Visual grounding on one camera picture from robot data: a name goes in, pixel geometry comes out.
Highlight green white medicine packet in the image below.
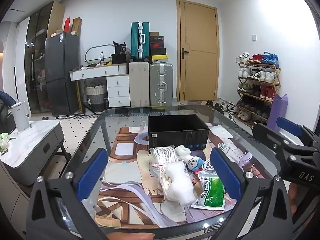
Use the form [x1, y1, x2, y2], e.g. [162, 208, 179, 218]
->
[191, 171, 227, 210]

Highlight white electric kettle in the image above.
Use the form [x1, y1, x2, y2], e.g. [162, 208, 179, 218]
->
[10, 101, 32, 132]

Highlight bagged white cable bundle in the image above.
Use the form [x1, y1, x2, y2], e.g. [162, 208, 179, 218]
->
[160, 162, 198, 207]

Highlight rows of shoes on rack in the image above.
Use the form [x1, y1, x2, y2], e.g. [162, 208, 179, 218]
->
[236, 52, 279, 120]

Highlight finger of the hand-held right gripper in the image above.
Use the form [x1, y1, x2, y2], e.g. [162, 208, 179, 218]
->
[252, 122, 291, 156]
[276, 117, 320, 153]

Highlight white desk with drawers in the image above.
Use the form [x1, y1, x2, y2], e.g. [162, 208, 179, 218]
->
[70, 64, 131, 108]

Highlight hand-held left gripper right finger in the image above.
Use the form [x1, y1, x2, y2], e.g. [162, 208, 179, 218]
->
[210, 148, 293, 240]

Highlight green white cloth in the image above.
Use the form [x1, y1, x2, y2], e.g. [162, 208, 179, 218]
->
[0, 132, 11, 153]

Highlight oval metal frame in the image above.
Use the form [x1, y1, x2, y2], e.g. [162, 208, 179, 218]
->
[85, 44, 114, 64]

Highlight purple bag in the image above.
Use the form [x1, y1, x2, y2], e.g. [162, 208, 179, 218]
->
[267, 94, 288, 131]

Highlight wooden door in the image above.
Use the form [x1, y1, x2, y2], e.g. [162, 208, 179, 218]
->
[176, 0, 220, 102]

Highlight loose white cable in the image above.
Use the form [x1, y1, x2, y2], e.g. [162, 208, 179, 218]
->
[201, 159, 218, 175]

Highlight black bag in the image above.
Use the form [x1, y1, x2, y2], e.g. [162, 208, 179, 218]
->
[111, 41, 131, 64]

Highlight grey white woven basket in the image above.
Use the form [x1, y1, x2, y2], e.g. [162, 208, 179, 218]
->
[84, 83, 105, 112]

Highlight black cardboard box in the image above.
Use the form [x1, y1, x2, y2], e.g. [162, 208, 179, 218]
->
[147, 114, 210, 155]

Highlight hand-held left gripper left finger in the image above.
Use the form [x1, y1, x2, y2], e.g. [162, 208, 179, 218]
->
[26, 148, 109, 240]

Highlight silver suitcase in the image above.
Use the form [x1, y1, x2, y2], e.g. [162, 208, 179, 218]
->
[149, 63, 174, 107]

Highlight wooden shoe rack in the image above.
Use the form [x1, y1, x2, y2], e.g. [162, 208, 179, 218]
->
[236, 61, 281, 128]

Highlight teal suitcase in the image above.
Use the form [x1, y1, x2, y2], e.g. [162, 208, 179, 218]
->
[131, 22, 150, 60]

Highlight printed mat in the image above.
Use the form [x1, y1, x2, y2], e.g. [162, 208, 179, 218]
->
[96, 124, 253, 229]

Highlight beige suitcase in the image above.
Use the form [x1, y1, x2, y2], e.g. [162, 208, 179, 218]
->
[128, 61, 150, 108]

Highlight dark grey refrigerator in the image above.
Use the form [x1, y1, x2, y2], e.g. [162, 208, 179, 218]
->
[45, 32, 80, 117]

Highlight grey side table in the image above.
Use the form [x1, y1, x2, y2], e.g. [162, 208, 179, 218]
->
[0, 119, 72, 188]

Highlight dark glass cabinet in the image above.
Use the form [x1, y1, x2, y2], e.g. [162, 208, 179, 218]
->
[24, 1, 65, 114]

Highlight white blue plush doll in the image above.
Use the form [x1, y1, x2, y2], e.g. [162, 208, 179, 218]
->
[175, 145, 203, 173]

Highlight tall cardboard box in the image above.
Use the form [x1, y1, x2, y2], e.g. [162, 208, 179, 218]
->
[72, 17, 82, 36]

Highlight pile of shoes on floor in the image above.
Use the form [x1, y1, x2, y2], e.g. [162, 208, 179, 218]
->
[205, 99, 238, 121]

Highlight blue puffer jacket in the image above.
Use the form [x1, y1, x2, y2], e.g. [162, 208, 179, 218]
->
[0, 91, 17, 108]

